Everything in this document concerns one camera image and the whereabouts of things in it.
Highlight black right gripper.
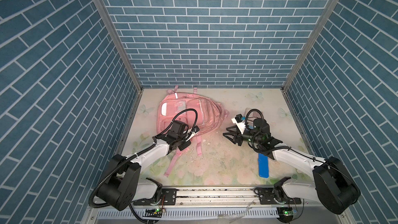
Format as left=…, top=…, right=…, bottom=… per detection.
left=222, top=125, right=261, bottom=147

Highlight pink student backpack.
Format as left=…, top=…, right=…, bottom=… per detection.
left=157, top=86, right=229, bottom=177

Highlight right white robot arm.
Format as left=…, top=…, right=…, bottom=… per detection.
left=223, top=115, right=361, bottom=214

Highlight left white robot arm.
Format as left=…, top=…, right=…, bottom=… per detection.
left=89, top=120, right=200, bottom=211

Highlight blue pencil case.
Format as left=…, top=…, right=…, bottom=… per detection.
left=258, top=153, right=269, bottom=178

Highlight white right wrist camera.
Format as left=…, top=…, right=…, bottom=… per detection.
left=231, top=114, right=246, bottom=134

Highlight left black corrugated cable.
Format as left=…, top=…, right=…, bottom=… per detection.
left=88, top=108, right=199, bottom=224

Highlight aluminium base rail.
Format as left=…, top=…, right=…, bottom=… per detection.
left=88, top=186, right=346, bottom=224

